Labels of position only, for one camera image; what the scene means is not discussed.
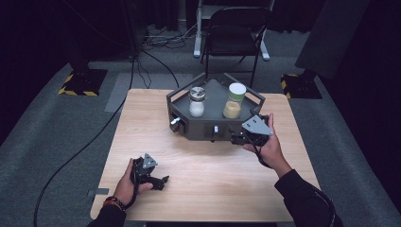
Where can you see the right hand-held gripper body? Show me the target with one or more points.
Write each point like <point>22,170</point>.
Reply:
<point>257,129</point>

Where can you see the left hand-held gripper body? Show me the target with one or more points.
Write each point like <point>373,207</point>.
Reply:
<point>143,168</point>

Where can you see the spice jar green white lid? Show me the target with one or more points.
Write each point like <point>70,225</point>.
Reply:
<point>234,102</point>

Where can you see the black hexagonal tray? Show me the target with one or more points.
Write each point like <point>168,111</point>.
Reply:
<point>214,108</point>

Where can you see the glass salt shaker silver lid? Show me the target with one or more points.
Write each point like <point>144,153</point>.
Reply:
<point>197,104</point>

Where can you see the person's left hand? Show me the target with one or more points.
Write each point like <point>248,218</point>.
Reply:
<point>126,187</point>

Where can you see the person's right hand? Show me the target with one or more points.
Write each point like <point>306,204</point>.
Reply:
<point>272,154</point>

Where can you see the grey tape strip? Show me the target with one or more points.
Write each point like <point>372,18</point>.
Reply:
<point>98,191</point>

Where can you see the black stand base striped tape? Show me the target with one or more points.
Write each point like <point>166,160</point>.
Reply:
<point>301,86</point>
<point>85,82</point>

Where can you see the grey floor mat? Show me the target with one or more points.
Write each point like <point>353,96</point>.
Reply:
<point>126,82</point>

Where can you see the black folding chair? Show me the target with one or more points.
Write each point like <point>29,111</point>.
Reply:
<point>235,34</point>

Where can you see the dark grey panel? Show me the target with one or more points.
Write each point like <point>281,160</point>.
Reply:
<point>331,34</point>

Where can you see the black stand post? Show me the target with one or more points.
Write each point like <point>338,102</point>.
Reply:
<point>134,28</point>

